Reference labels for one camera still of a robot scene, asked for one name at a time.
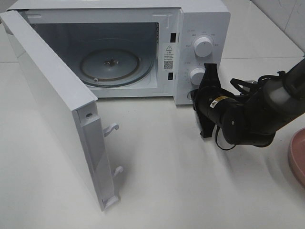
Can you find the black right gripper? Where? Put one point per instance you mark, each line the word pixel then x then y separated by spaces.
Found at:
pixel 210 102

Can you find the round door release button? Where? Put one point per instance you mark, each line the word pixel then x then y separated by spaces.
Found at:
pixel 190 95

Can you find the pink round plate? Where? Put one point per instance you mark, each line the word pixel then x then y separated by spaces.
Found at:
pixel 296 156

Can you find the white microwave door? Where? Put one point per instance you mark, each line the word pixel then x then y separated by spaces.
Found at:
pixel 67 105

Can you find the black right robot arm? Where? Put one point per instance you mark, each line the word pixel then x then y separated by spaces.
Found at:
pixel 255 115

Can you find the lower white timer knob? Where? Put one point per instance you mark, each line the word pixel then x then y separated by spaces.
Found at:
pixel 196 75

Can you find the upper white power knob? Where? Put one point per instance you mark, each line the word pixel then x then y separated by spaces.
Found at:
pixel 203 46

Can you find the white microwave oven body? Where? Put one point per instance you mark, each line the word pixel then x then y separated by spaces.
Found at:
pixel 164 34

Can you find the glass microwave turntable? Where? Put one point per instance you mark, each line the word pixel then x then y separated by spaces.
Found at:
pixel 114 67

